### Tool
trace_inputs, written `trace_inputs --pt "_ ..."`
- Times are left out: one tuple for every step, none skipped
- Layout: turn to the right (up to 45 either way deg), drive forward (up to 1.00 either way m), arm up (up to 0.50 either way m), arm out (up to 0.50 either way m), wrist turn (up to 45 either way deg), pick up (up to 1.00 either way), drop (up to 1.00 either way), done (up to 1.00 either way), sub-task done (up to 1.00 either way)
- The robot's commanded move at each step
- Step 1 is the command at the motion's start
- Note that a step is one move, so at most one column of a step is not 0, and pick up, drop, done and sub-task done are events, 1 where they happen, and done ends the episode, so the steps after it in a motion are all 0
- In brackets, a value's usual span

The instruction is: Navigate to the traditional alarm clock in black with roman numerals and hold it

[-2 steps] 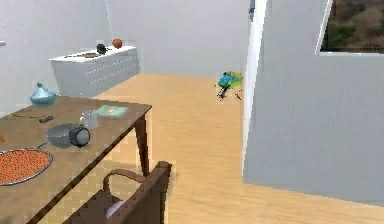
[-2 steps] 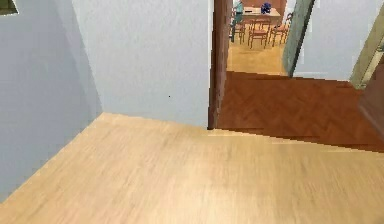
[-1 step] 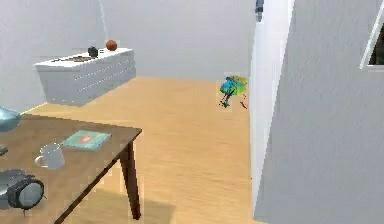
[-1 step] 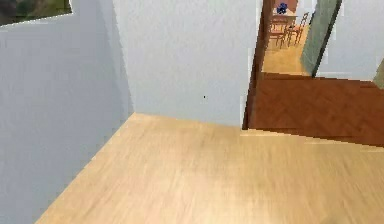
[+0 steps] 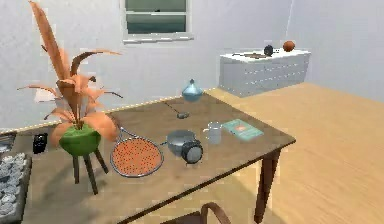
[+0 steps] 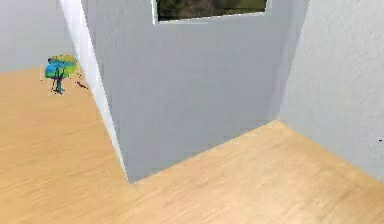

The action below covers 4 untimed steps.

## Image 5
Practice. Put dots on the black alarm clock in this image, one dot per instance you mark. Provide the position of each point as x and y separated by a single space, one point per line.
192 152

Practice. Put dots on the small dark alarm clock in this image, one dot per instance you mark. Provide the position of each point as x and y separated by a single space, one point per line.
268 50

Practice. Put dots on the grey metal ladle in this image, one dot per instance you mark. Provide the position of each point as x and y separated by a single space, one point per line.
181 115

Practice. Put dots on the blue round lidded vase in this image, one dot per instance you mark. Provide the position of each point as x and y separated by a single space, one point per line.
192 90

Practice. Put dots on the grey metal mug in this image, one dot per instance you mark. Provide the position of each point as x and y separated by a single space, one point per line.
214 133

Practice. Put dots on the grey metal pot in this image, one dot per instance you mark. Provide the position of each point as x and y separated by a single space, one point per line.
178 140

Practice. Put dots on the teal book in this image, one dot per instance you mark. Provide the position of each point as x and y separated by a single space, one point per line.
242 129

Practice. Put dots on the brown wooden table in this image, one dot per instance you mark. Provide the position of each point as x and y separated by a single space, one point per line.
186 173

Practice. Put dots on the orange round strainer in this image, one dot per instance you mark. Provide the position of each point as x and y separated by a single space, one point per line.
136 156

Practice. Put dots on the white chest of drawers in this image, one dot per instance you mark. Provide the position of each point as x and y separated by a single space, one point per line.
263 73

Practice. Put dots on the brown baseball bat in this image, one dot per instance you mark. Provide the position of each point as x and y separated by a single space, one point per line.
253 55

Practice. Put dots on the white framed window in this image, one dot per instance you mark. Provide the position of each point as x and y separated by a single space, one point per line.
156 20

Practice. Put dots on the brown wooden chair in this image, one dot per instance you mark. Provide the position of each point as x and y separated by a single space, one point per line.
206 215

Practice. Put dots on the orange plant in green pot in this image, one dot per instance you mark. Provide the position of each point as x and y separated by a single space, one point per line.
79 140

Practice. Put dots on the orange ball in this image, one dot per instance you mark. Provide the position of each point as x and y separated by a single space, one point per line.
289 46

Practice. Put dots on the small black box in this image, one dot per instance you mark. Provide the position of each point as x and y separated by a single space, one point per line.
40 143

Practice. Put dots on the dark tray of grey stones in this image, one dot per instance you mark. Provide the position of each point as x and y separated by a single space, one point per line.
10 186

